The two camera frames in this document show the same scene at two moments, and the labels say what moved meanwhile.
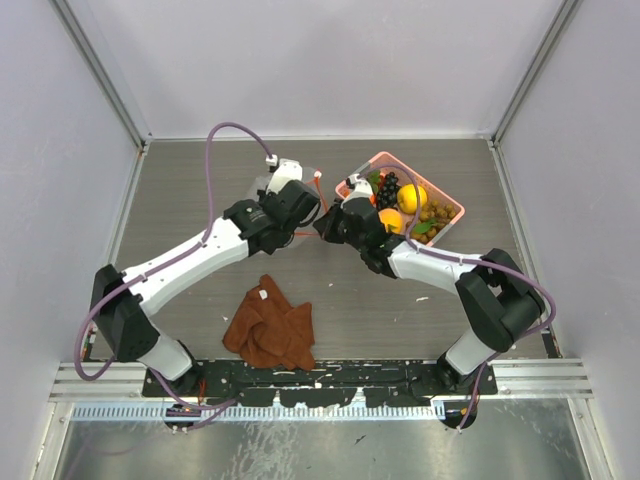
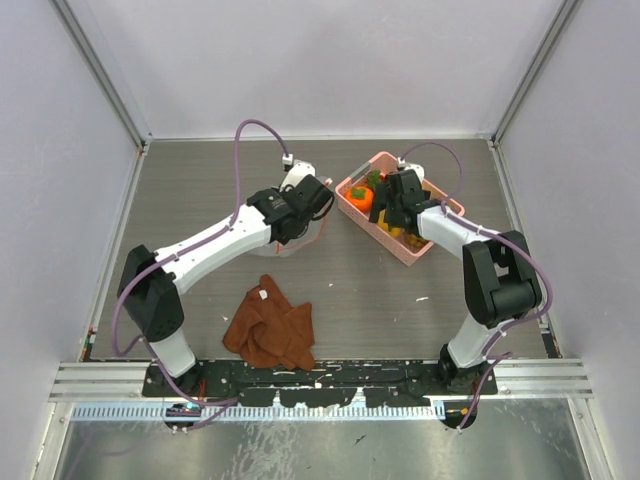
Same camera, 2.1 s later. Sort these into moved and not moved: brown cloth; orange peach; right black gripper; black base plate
Moved: right black gripper
Not moved: black base plate; orange peach; brown cloth
